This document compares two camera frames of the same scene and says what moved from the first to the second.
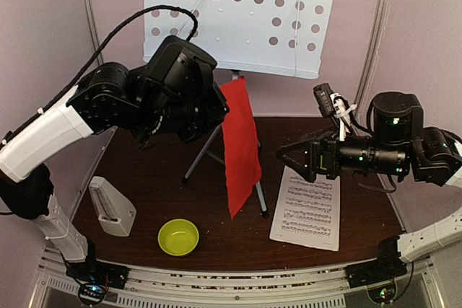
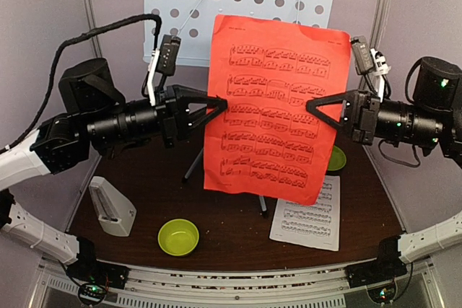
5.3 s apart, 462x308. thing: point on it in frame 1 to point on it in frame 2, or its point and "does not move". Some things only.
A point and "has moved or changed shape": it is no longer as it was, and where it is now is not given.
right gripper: x=327 y=146 to x=362 y=106
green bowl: x=177 y=237 does not move
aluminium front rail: x=234 y=288 does not move
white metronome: x=116 y=212 does not move
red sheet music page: x=242 y=166 has moved or changed shape
